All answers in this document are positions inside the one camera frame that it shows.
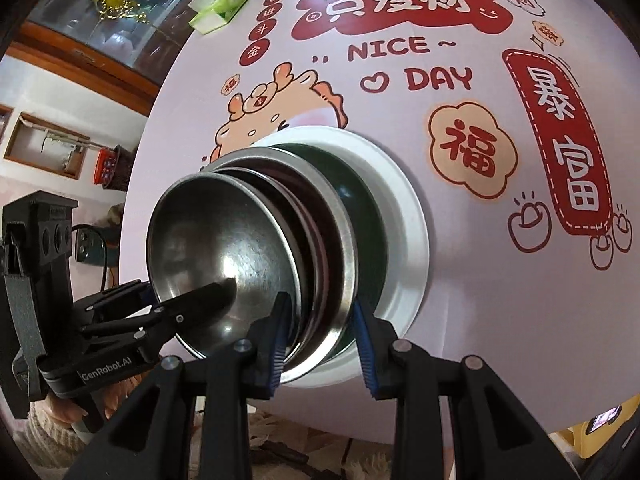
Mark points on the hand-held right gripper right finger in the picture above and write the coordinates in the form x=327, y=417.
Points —
x=364, y=350

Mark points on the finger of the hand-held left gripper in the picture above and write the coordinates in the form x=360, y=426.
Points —
x=120, y=297
x=200, y=302

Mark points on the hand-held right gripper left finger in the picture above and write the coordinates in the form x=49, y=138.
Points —
x=280, y=345

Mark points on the small steel bowl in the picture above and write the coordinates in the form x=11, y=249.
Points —
x=210, y=240

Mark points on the pink steel bowl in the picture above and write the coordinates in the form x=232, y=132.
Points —
x=312, y=240

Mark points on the green plate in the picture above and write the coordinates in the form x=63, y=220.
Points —
x=370, y=240

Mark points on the large steel bowl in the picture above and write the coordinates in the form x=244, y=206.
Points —
x=346, y=240

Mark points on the white plate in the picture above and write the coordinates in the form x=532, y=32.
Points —
x=407, y=240

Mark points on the person's left forearm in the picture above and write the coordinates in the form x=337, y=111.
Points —
x=47, y=432

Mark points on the person's left hand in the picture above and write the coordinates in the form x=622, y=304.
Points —
x=70, y=411

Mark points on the wooden framed glass door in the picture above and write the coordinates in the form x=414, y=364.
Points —
x=100, y=50

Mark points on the green tissue box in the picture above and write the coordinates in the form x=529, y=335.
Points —
x=220, y=10

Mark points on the gold door ornament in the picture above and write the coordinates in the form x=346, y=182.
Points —
x=112, y=0

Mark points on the wooden picture frame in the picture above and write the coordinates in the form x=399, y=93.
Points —
x=45, y=145

